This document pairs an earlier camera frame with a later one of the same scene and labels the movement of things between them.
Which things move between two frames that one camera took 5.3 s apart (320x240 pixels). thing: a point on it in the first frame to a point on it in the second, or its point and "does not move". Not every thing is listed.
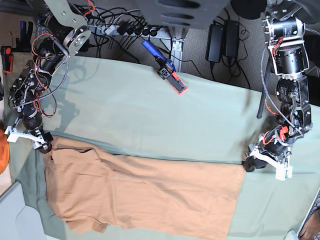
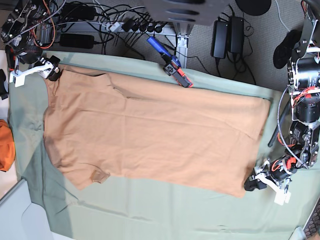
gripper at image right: [271, 143] to [279, 168]
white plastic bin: [19, 221] does not move
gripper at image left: [32, 122] to [32, 56]
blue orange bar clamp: [167, 69] to [172, 66]
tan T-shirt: [183, 199] to [95, 130]
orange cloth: [4, 151] does not move
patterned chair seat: [314, 206] to [312, 226]
